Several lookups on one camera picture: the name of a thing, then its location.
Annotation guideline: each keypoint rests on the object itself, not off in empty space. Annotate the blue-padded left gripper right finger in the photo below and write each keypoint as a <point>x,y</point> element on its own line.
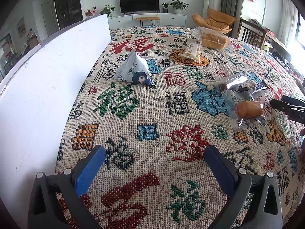
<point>265,209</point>

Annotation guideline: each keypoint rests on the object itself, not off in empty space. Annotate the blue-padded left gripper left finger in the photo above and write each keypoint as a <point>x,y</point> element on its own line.
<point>44,210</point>

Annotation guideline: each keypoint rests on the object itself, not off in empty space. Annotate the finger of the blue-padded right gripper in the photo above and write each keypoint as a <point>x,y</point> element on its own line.
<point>280,105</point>
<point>293,101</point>

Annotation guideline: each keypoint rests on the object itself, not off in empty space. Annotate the snickers chocolate bar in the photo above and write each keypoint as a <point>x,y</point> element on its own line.
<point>254,91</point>

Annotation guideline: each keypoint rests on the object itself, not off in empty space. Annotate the bun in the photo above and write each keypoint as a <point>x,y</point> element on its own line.
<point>244,108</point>

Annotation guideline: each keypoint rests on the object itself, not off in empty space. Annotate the brown bar clear wrapper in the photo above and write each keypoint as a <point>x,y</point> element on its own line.
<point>231,82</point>

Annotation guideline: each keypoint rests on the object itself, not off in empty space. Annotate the sandwich biscuit packet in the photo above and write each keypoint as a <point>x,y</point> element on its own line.
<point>192,52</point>

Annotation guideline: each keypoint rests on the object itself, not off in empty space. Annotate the white triangular anime snack bag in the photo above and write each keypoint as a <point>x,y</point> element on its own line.
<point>134,70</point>

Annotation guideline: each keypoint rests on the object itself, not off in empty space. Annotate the person's right hand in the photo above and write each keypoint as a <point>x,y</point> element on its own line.
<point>302,132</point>

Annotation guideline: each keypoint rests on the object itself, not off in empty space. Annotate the dark wooden dining chair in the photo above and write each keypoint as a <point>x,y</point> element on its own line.
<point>251,33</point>

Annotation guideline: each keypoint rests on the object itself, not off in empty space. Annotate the bagged sliced bread loaf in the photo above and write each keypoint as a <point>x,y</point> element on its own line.
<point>212,39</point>

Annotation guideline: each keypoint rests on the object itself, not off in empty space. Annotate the orange lounge chair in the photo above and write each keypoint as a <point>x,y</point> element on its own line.
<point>216,20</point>

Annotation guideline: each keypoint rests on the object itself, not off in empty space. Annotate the white cardboard box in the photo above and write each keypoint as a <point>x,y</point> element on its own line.
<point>36,100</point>

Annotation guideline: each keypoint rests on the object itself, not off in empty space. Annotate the patterned woven table cloth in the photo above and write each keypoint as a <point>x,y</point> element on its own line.
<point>154,174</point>

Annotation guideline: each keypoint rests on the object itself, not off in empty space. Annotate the potted green plant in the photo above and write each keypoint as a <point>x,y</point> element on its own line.
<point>179,6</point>

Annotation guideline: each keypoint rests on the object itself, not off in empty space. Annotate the small potted plant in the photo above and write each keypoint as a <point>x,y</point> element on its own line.
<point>165,7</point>

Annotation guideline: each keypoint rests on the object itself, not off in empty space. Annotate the small wooden bench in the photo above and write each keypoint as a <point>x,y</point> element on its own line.
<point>153,20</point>

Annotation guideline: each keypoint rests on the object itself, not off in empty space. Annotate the white tv cabinet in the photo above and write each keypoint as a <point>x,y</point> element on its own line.
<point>166,19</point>

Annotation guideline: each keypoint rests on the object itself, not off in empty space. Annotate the black flat television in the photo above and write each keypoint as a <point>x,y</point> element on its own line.
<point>128,6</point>

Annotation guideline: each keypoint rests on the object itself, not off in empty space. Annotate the green plant left of tv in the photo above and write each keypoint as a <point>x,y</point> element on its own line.
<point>107,9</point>

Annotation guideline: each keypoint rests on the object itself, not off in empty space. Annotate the red flower vase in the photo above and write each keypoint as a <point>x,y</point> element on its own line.
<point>90,12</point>

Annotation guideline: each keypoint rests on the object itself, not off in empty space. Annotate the dark glass cabinet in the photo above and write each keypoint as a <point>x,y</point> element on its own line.
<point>68,12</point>

